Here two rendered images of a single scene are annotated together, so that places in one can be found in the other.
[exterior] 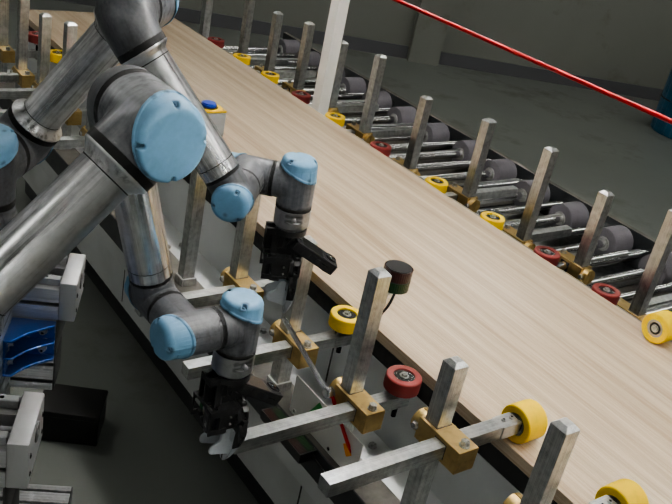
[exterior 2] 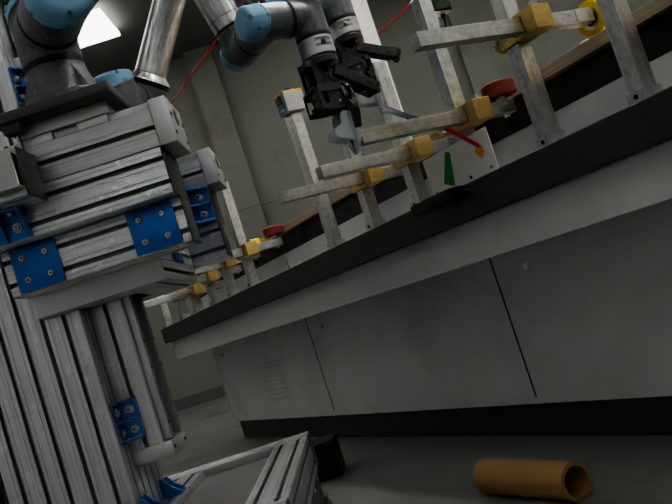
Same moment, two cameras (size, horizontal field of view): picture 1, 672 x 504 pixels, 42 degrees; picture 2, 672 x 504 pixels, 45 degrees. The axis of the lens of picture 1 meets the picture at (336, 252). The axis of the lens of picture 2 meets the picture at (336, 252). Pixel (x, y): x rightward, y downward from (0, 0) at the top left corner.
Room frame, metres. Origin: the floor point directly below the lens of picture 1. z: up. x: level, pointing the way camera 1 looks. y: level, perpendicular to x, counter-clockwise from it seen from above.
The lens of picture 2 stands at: (-0.36, -0.11, 0.52)
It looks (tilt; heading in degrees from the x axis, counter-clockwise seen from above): 4 degrees up; 12
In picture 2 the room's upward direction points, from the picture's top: 18 degrees counter-clockwise
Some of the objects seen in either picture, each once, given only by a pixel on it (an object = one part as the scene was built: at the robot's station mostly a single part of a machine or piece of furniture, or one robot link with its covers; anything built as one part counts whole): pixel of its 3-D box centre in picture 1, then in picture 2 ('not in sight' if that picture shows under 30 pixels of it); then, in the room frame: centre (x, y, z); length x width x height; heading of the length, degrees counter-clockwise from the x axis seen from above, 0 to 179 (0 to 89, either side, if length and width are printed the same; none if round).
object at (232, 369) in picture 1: (234, 360); (318, 51); (1.30, 0.14, 1.05); 0.08 x 0.08 x 0.05
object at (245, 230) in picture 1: (241, 253); (352, 152); (1.93, 0.23, 0.93); 0.03 x 0.03 x 0.48; 40
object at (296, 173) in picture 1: (295, 181); (334, 3); (1.66, 0.11, 1.26); 0.09 x 0.08 x 0.11; 88
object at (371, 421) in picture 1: (356, 403); (467, 117); (1.53, -0.11, 0.84); 0.13 x 0.06 x 0.05; 40
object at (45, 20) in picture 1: (42, 77); (204, 268); (3.07, 1.20, 0.87); 0.03 x 0.03 x 0.48; 40
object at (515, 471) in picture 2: not in sight; (528, 478); (1.44, 0.01, 0.04); 0.30 x 0.08 x 0.08; 40
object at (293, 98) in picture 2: (206, 120); (290, 104); (2.13, 0.40, 1.18); 0.07 x 0.07 x 0.08; 40
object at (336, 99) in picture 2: (223, 396); (326, 87); (1.29, 0.14, 0.97); 0.09 x 0.08 x 0.12; 130
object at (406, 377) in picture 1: (399, 394); (503, 104); (1.58, -0.20, 0.85); 0.08 x 0.08 x 0.11
